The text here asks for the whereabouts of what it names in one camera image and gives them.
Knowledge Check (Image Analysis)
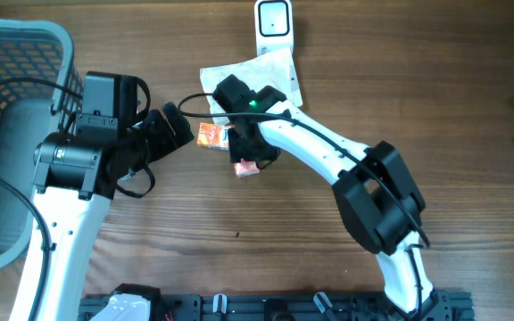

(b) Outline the red Kleenex tissue pack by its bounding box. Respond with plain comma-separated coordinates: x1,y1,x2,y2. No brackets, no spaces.
234,160,261,177

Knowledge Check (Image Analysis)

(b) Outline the orange packaged item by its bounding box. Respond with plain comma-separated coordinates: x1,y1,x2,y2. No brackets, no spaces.
196,122,230,151

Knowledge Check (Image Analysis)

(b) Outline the clear plastic bag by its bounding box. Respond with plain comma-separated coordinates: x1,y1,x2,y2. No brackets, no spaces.
200,48,303,108

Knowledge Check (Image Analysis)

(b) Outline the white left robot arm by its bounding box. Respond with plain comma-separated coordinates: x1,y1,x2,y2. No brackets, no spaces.
11,71,194,320

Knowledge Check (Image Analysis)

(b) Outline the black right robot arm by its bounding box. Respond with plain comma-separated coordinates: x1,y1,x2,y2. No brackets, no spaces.
211,75,434,320

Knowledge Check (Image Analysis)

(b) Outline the white barcode scanner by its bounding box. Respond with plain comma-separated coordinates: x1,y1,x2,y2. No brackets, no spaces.
253,0,294,55

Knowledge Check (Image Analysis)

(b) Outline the grey plastic mesh basket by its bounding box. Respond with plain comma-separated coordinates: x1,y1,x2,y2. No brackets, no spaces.
0,19,83,269

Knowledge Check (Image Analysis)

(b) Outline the black camera cable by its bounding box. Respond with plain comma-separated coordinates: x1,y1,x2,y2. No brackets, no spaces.
177,92,431,313

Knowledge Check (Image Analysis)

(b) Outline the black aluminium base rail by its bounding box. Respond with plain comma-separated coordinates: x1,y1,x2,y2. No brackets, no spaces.
77,292,476,321

